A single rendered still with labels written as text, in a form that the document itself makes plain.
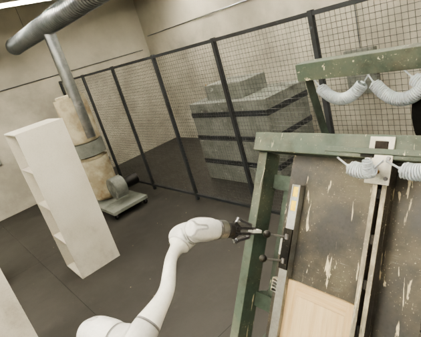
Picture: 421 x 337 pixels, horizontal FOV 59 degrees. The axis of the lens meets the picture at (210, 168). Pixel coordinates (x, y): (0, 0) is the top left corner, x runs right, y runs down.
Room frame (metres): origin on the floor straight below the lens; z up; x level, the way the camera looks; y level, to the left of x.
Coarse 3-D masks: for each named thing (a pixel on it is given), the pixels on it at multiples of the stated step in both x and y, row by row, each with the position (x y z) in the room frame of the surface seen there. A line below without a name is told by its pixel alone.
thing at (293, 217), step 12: (300, 192) 1.64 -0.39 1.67; (300, 204) 1.63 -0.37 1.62; (288, 216) 1.64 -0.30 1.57; (300, 216) 1.62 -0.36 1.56; (288, 228) 1.61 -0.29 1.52; (288, 264) 1.53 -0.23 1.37; (288, 276) 1.52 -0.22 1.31; (276, 288) 1.53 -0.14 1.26; (276, 300) 1.50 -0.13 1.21; (276, 312) 1.48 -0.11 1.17; (276, 324) 1.45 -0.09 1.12; (276, 336) 1.42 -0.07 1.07
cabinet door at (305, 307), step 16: (288, 288) 1.50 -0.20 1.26; (304, 288) 1.44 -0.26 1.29; (288, 304) 1.46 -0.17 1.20; (304, 304) 1.41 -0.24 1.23; (320, 304) 1.35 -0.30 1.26; (336, 304) 1.29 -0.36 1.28; (352, 304) 1.24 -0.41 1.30; (288, 320) 1.43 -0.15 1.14; (304, 320) 1.37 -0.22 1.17; (320, 320) 1.32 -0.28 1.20; (336, 320) 1.27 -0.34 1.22; (288, 336) 1.40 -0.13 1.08; (304, 336) 1.34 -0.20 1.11; (320, 336) 1.29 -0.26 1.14; (336, 336) 1.24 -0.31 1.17
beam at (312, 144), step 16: (256, 144) 1.91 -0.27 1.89; (272, 144) 1.82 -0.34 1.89; (288, 144) 1.73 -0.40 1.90; (304, 144) 1.66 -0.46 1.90; (320, 144) 1.59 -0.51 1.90; (336, 144) 1.52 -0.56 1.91; (352, 144) 1.46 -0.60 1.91; (368, 144) 1.40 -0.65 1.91; (400, 144) 1.30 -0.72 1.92; (416, 144) 1.26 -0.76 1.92; (400, 160) 1.28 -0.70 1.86; (416, 160) 1.23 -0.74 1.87
